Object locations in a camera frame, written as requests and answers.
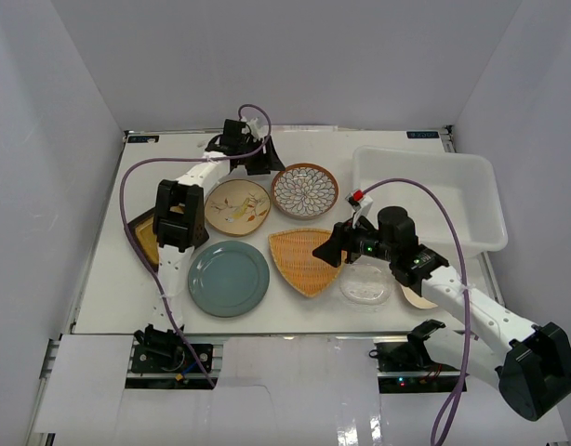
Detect white plastic bin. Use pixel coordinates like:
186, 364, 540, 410
352, 145, 509, 258

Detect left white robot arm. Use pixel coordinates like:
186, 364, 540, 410
153, 117, 285, 327

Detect blue label corner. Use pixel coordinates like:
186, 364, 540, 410
126, 135, 159, 144
406, 130, 440, 139

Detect floral brown-rimmed round plate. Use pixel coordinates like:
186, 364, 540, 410
271, 163, 339, 219

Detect blue label left corner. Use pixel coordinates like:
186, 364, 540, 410
126, 135, 159, 144

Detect beige bird painted plate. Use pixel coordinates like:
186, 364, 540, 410
205, 179, 272, 237

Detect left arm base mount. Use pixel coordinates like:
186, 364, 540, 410
130, 324, 214, 378

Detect blue label right corner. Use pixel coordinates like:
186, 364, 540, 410
406, 130, 440, 139

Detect orange woven triangular basket plate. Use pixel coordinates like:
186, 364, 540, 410
268, 229, 342, 298

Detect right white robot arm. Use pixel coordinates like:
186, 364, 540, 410
312, 206, 571, 422

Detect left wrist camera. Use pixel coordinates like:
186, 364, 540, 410
241, 118, 268, 140

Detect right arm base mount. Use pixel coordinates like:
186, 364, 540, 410
368, 320, 459, 394

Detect clear glass plate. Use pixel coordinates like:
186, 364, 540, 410
339, 264, 392, 307

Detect brown square plate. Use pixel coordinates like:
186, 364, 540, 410
128, 208, 159, 272

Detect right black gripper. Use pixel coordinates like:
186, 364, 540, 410
312, 211, 396, 269

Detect cream panda dish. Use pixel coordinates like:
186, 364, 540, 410
401, 286, 437, 309

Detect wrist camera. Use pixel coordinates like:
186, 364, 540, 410
346, 190, 373, 228
241, 118, 268, 140

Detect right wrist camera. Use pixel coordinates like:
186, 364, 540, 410
346, 190, 373, 228

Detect blue-grey round plate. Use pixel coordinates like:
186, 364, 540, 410
187, 241, 270, 318

